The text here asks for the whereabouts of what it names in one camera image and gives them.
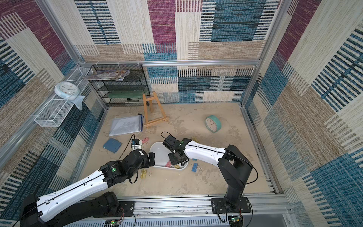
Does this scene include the white wire wall basket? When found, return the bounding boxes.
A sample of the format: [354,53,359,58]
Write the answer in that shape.
[35,67,89,127]

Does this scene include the green round alarm clock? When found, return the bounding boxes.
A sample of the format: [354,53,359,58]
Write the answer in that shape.
[205,115,222,133]

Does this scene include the black wire mesh shelf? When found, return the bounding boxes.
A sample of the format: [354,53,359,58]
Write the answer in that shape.
[87,63,151,107]

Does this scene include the wooden mini easel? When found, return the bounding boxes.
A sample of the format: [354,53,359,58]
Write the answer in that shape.
[143,91,170,127]

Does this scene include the white plastic storage box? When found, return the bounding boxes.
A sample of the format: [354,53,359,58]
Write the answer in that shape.
[150,142,188,171]

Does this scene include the clear zip document pouch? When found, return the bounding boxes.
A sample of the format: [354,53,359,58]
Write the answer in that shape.
[109,114,144,136]

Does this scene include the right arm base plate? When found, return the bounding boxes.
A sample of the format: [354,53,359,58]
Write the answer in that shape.
[210,197,252,214]

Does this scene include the blue folded cloth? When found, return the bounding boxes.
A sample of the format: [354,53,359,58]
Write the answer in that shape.
[103,138,122,153]

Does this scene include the white round clock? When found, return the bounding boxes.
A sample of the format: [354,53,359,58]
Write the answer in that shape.
[54,81,80,100]

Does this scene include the magazine on shelf top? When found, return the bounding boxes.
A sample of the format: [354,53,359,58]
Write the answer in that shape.
[82,70,131,81]

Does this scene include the blue binder clip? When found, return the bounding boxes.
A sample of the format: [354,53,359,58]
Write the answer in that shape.
[192,163,202,173]

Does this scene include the pink binder clip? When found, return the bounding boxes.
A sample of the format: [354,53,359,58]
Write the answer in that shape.
[165,161,174,168]
[142,137,149,145]

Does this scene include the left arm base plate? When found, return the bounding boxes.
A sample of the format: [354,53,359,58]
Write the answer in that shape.
[93,201,135,218]

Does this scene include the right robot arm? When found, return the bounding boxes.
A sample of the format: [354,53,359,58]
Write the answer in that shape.
[163,134,257,213]

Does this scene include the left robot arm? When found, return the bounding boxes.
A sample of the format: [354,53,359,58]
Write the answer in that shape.
[19,148,155,227]

